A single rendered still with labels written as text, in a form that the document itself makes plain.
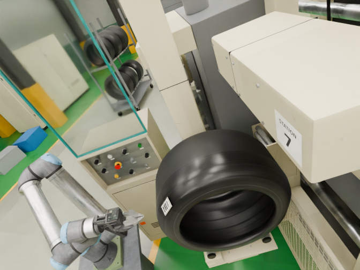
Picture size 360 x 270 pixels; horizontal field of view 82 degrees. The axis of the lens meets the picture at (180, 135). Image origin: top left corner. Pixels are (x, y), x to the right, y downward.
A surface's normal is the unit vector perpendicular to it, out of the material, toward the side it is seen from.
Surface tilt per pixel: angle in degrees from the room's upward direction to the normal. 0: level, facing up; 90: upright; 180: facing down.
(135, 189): 90
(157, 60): 90
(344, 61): 0
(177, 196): 50
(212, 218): 18
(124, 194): 90
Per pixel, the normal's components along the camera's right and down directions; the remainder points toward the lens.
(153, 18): 0.11, 0.57
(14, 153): 0.88, -0.04
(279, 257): -0.34, -0.75
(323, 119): -0.03, 0.24
